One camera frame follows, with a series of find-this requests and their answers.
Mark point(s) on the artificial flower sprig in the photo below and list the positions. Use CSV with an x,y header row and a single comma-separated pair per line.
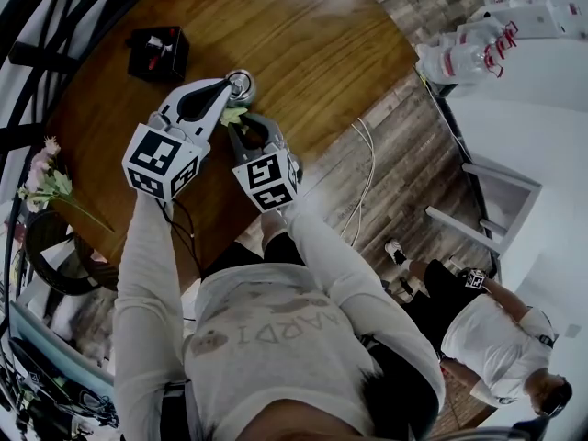
x,y
48,177

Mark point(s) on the black equipment pile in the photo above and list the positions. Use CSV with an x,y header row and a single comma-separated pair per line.
x,y
41,402

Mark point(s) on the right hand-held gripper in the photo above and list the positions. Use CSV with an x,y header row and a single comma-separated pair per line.
x,y
271,179

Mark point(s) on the person's legs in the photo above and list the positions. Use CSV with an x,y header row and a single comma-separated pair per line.
x,y
262,246

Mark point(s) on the black wicker chair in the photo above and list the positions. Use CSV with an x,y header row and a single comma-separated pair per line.
x,y
69,260

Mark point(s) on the person's left forearm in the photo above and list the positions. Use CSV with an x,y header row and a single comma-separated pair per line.
x,y
147,264

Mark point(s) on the person's right forearm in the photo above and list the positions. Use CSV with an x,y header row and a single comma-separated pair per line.
x,y
331,264

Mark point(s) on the pale yellow cloth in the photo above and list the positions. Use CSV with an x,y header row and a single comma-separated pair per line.
x,y
232,116

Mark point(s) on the black desk organizer box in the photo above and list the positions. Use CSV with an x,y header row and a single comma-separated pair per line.
x,y
158,53

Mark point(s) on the person's light sweater torso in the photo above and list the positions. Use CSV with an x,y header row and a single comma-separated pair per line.
x,y
285,347

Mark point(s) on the metal bottle with ring lid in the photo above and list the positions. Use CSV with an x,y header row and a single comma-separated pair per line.
x,y
242,85

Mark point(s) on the clear plastic bag of bottles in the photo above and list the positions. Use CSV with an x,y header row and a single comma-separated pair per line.
x,y
464,58

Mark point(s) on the white step stool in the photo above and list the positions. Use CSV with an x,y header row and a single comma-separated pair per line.
x,y
505,205

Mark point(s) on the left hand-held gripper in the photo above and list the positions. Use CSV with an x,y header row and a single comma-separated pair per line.
x,y
158,161

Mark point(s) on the teal panel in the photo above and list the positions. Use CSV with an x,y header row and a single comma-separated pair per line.
x,y
50,347

